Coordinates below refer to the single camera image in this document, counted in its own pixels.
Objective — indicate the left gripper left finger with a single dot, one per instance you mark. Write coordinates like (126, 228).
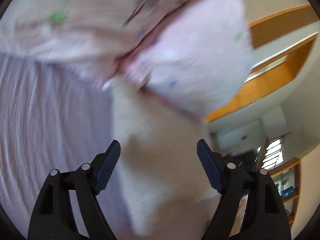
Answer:
(67, 206)

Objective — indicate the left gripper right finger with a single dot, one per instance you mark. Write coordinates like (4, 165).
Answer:
(250, 206)

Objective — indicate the beige cable-knit sweater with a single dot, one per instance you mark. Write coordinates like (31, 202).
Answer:
(163, 184)

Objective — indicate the wooden bookshelf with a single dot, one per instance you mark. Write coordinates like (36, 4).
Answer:
(287, 177)

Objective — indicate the lavender bed sheet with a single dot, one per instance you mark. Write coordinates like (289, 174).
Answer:
(49, 119)

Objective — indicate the right floral pink pillow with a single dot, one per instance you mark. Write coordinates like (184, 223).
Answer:
(196, 59)

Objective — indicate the floral pink pillow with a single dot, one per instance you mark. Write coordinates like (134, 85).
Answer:
(196, 59)
(85, 37)

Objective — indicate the wooden framed window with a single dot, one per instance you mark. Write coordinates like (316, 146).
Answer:
(280, 67)

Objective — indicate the left floral pink pillow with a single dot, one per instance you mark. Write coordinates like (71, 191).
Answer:
(85, 37)

